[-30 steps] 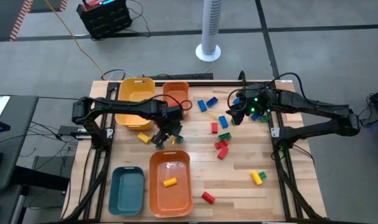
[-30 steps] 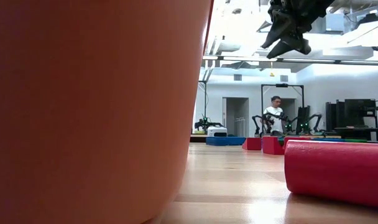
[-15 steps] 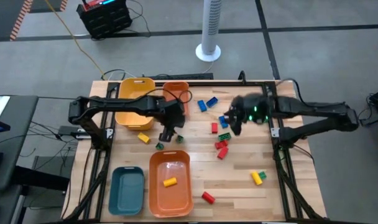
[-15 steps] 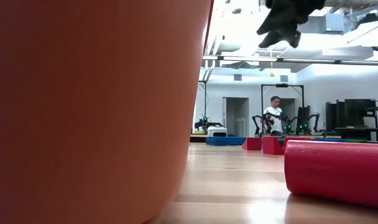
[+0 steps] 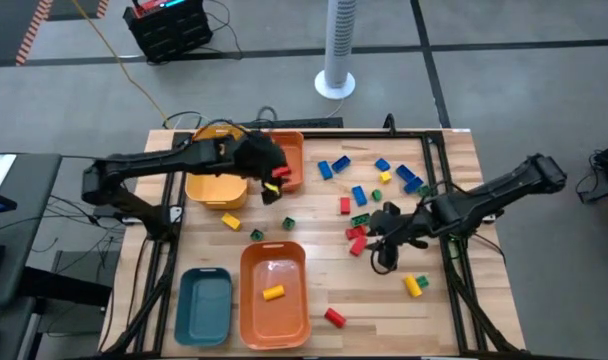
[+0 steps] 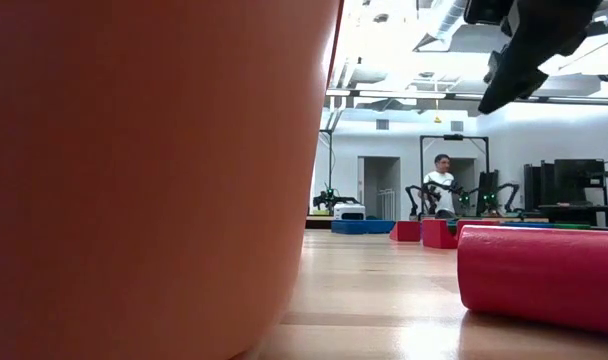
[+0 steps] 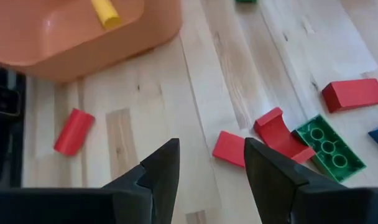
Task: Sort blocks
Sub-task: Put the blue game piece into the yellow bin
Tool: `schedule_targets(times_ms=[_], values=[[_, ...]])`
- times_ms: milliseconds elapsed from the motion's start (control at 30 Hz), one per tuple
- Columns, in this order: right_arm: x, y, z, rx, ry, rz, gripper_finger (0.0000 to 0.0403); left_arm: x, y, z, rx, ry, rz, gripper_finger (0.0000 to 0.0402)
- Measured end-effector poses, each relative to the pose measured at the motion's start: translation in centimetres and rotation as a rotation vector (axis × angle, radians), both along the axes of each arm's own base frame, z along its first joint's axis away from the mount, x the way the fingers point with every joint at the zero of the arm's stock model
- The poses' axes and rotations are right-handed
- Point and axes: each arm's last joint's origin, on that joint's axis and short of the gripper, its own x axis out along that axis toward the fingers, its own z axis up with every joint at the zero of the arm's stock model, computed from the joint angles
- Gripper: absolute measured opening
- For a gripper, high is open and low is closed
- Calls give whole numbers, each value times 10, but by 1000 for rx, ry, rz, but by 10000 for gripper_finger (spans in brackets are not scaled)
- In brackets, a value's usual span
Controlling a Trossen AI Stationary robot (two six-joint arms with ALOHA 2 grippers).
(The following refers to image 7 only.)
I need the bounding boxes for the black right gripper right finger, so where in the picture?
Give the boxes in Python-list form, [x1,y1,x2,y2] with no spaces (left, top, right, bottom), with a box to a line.
[244,138,378,224]

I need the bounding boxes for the yellow cylinder block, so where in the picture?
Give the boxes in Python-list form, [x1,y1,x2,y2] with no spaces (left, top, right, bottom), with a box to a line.
[90,0,122,31]

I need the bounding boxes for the long green toy brick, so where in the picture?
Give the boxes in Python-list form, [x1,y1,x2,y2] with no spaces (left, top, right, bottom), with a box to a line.
[292,113,367,184]

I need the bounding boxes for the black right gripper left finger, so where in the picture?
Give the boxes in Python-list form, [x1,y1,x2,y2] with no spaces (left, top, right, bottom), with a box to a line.
[0,138,181,224]

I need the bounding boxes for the orange plastic bin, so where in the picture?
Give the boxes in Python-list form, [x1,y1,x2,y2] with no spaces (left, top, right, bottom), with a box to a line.
[0,0,183,83]

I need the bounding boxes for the red arch block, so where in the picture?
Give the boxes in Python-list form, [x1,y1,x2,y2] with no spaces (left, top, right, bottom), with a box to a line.
[253,106,316,165]

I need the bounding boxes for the red cylinder block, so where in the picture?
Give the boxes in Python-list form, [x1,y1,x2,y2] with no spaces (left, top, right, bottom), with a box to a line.
[53,108,96,157]

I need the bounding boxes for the long red block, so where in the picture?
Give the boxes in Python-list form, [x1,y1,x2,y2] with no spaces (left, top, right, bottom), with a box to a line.
[321,78,378,114]

